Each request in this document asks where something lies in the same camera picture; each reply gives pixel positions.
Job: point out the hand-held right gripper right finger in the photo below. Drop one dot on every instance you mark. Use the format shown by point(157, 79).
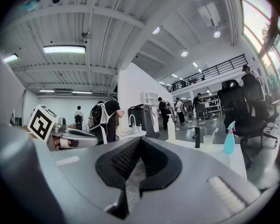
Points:
point(163, 167)

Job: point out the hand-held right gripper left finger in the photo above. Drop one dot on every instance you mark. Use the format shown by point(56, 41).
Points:
point(121, 164)

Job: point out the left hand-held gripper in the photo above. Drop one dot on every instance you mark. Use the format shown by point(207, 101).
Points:
point(40, 122)

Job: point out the translucent plastic cup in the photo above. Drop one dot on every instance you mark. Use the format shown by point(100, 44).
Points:
point(207, 143)

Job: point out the grey rod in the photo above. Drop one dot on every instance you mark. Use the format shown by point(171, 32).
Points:
point(215, 131)

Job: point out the person's left hand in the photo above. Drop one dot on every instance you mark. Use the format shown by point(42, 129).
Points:
point(63, 143)

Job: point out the white neighbouring sink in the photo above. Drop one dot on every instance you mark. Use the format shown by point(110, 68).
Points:
point(133, 134)

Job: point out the white pump bottle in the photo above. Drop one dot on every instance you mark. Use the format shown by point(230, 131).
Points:
point(171, 129)

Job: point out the white curved faucet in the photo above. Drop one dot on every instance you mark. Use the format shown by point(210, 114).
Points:
point(132, 121)

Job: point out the black faucet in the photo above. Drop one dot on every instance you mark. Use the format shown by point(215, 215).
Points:
point(197, 137)

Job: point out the long ceiling light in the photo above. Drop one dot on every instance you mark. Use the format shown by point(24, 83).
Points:
point(82, 92)
point(46, 91)
point(10, 58)
point(64, 49)

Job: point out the black appliance with white panel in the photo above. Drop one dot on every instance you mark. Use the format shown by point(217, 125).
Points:
point(142, 120)

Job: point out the grey cantilever chair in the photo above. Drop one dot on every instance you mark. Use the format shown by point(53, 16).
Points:
point(206, 114)

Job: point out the white cubby shelf unit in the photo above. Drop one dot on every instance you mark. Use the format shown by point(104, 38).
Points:
point(149, 98)

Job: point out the teal spray bottle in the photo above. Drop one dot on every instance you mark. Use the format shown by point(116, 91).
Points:
point(229, 141)

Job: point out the white shoe shelf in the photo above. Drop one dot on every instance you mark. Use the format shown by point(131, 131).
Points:
point(212, 104)

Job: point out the black mesh office chair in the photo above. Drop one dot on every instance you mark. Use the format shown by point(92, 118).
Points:
point(238, 115)
point(259, 97)

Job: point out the grey ceiling dome fixture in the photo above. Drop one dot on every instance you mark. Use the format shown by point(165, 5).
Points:
point(86, 34)

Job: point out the black balcony railing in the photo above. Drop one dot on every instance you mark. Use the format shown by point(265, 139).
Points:
point(210, 72)

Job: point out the round ceiling light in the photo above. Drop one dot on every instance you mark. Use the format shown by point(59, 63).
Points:
point(217, 34)
point(156, 30)
point(184, 53)

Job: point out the teal hanging garment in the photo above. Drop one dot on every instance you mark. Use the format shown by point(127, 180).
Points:
point(273, 83)

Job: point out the white ceiling air unit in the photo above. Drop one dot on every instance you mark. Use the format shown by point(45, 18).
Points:
point(210, 14)

